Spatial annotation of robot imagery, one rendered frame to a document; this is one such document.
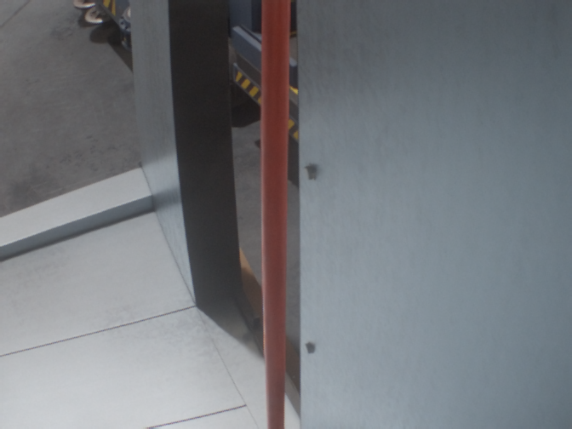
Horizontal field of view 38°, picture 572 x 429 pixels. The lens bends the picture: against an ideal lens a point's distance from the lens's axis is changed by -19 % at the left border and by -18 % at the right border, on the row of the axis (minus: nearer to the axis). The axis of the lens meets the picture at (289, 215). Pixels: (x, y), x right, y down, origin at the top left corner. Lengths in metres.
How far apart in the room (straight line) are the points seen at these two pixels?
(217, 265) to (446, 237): 1.25
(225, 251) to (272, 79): 0.83
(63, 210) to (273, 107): 1.11
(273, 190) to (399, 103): 0.53
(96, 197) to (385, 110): 1.49
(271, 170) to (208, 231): 0.65
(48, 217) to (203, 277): 0.46
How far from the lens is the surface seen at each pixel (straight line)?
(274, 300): 1.37
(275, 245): 1.28
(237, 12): 2.88
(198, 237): 1.84
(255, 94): 2.66
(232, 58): 2.86
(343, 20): 0.76
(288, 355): 2.16
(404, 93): 0.69
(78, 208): 2.16
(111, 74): 3.27
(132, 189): 2.17
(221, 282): 1.95
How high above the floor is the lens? 1.91
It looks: 46 degrees down
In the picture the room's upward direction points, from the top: 1 degrees counter-clockwise
